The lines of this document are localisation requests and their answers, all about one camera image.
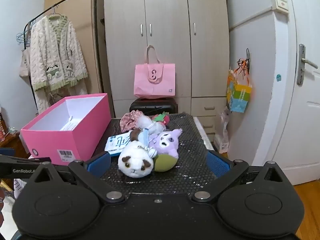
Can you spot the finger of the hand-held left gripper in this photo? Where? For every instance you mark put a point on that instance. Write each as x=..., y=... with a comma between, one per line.
x=6, y=151
x=25, y=159

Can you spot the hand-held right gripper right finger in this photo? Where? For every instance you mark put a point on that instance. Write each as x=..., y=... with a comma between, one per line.
x=218, y=165

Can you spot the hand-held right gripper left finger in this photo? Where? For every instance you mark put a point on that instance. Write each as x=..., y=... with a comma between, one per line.
x=98, y=163

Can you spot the blue white tissue pack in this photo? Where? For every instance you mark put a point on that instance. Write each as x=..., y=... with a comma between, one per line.
x=116, y=143

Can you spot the pink cardboard box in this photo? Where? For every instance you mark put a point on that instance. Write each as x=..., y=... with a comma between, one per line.
x=82, y=132

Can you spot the white brown guinea pig plush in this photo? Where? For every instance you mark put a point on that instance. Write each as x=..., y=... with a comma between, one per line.
x=135, y=160

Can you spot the pink floral cloth cap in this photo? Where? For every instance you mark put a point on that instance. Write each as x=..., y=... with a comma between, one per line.
x=128, y=122

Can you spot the olive green plush ball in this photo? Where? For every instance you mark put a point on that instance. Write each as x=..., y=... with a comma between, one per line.
x=165, y=163

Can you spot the purple plush doll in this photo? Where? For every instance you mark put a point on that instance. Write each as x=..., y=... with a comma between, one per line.
x=166, y=142

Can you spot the white plush with blue ribbon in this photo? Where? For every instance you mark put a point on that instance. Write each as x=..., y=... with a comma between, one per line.
x=145, y=122

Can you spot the pink strawberry plush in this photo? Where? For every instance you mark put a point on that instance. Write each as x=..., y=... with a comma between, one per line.
x=163, y=118

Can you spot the wooden side table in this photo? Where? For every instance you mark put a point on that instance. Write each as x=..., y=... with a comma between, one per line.
x=10, y=142

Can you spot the white printed cloth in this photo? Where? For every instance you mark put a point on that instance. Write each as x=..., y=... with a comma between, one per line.
x=18, y=187

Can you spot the black bubble wrap mat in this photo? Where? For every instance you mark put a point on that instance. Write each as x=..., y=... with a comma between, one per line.
x=190, y=155

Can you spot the white plastic bag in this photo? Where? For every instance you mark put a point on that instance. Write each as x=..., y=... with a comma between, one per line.
x=223, y=130

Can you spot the white paper sheet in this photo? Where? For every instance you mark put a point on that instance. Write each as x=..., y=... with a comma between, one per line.
x=71, y=125

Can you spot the colourful gift bag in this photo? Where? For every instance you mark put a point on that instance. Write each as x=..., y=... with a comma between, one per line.
x=238, y=97

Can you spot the black suitcase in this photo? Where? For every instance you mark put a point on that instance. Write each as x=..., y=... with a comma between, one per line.
x=150, y=105

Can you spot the beige canvas bag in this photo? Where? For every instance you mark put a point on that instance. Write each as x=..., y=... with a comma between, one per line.
x=25, y=65

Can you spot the white door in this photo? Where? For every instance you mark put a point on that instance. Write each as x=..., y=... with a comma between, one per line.
x=307, y=130

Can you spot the pink tote bag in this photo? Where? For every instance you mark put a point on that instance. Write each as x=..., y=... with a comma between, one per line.
x=155, y=80

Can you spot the small teal sticker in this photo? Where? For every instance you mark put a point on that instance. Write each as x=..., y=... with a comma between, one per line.
x=278, y=77

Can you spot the cream fleece robe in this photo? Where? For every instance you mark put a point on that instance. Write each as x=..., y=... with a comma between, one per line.
x=55, y=50

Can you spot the black clothes rack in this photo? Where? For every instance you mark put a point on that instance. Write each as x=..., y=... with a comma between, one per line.
x=97, y=17

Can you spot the tall beige cabinet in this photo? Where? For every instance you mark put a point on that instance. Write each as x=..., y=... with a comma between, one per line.
x=82, y=10

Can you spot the beige wardrobe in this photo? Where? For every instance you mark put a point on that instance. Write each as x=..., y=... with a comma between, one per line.
x=170, y=17

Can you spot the white wall switch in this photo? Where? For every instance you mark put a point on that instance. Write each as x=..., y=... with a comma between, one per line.
x=280, y=3

